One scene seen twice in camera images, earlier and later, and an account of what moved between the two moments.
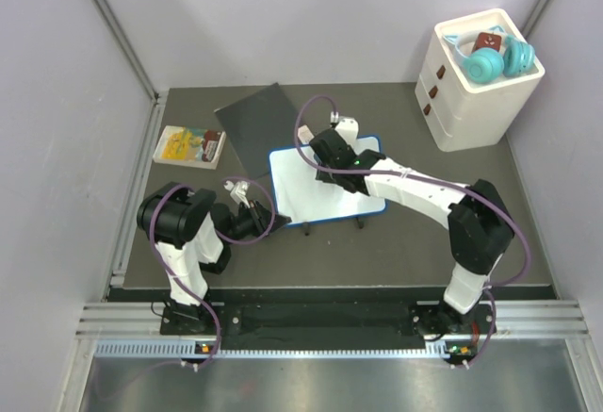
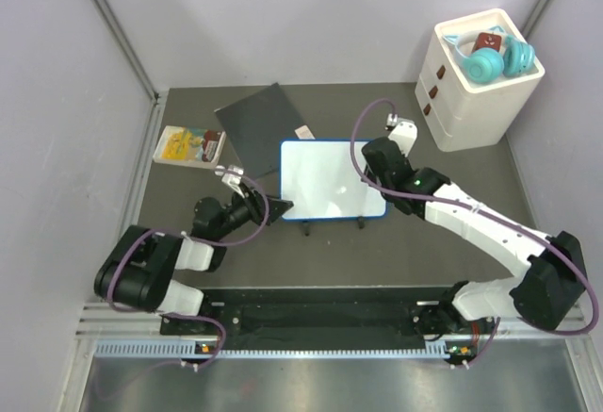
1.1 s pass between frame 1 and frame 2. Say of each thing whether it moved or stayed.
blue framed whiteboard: moved
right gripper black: moved
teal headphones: stayed
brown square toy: stayed
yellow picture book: stayed
